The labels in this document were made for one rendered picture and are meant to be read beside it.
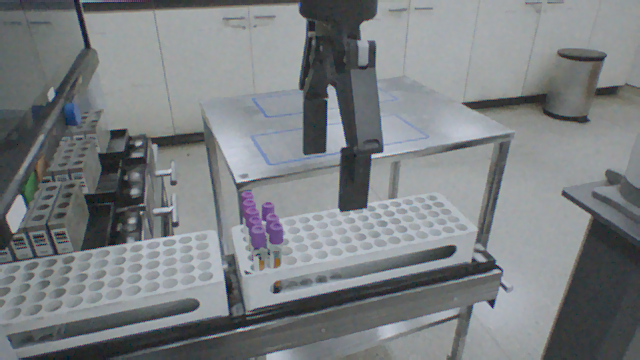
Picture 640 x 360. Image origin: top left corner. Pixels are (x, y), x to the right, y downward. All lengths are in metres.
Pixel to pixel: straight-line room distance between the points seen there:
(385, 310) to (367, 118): 0.27
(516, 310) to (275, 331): 1.36
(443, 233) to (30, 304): 0.46
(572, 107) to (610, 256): 2.61
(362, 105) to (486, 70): 3.16
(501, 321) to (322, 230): 1.26
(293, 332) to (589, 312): 0.80
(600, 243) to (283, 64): 2.18
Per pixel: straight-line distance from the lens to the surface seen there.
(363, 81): 0.40
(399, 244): 0.54
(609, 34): 4.20
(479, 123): 1.05
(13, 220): 0.45
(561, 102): 3.65
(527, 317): 1.80
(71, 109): 0.66
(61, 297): 0.54
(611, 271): 1.12
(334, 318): 0.55
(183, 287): 0.50
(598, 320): 1.19
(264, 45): 2.82
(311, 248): 0.53
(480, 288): 0.63
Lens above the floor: 1.19
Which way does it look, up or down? 29 degrees down
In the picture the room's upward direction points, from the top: straight up
